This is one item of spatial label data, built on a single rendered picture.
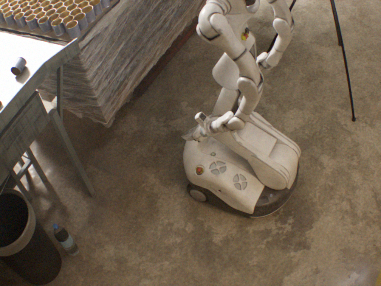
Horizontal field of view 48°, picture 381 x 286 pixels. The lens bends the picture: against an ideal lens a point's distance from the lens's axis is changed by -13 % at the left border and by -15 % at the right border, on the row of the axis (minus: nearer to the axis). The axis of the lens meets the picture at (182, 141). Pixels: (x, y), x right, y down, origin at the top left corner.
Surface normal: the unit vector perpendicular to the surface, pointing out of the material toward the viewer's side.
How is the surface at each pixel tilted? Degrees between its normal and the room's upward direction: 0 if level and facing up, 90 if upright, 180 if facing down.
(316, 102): 0
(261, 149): 23
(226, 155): 0
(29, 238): 91
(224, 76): 89
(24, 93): 90
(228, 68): 89
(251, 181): 38
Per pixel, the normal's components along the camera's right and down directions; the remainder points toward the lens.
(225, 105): -0.47, 0.72
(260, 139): 0.22, -0.47
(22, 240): 0.76, 0.43
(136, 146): -0.14, -0.62
